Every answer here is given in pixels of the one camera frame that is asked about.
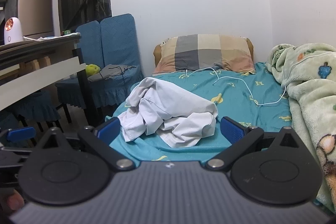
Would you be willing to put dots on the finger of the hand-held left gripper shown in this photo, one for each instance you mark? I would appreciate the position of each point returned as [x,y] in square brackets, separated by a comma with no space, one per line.
[21,133]

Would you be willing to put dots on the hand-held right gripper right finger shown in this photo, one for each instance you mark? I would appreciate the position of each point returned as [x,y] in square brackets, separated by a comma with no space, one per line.
[232,129]

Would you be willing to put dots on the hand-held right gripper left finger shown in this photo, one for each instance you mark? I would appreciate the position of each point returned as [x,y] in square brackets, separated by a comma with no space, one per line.
[109,128]

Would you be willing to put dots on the white shirt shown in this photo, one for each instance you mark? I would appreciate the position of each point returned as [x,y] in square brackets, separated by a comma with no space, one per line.
[168,108]

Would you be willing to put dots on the person's left hand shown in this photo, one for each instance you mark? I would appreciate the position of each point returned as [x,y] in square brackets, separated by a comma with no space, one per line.
[14,200]

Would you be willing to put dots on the blue covered stool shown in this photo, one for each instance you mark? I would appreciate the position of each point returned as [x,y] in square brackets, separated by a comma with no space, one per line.
[34,106]

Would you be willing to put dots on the teal printed bed sheet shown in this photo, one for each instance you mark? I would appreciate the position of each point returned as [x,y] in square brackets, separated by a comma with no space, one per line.
[236,87]

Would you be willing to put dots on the dark topped white table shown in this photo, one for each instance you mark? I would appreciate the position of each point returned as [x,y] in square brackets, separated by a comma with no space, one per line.
[39,82]

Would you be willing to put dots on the grey cloth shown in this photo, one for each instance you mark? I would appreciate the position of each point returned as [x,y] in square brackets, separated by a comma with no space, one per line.
[113,71]

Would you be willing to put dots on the yellow-green plush toy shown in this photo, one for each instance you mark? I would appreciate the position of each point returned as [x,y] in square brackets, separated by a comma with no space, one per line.
[92,69]

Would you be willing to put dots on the checkered pillow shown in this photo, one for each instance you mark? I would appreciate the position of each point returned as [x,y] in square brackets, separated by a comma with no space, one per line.
[199,53]

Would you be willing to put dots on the green printed fleece blanket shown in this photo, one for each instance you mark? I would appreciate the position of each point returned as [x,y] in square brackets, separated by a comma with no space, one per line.
[309,98]

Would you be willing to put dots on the brown cushion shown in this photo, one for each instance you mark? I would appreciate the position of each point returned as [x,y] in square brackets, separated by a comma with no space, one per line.
[157,54]

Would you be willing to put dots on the blue covered chair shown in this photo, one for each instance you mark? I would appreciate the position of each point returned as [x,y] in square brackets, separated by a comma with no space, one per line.
[88,40]
[118,37]

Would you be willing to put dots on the white paper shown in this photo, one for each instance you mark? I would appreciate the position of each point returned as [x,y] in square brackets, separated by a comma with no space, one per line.
[39,38]

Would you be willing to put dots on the white facial steamer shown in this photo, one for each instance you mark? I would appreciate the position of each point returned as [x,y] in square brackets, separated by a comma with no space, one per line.
[13,35]

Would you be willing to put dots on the small green container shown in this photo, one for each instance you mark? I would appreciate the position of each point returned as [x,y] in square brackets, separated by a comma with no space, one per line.
[67,33]

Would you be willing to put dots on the beige refrigerator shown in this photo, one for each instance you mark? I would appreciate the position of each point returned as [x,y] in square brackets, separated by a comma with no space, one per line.
[34,11]

